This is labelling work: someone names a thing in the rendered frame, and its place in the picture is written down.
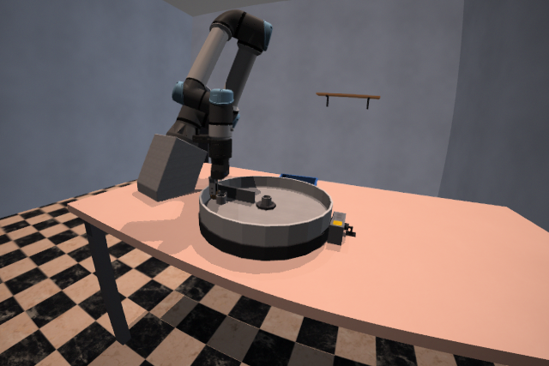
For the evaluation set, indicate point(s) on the blue plastic crate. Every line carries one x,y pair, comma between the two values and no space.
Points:
311,180

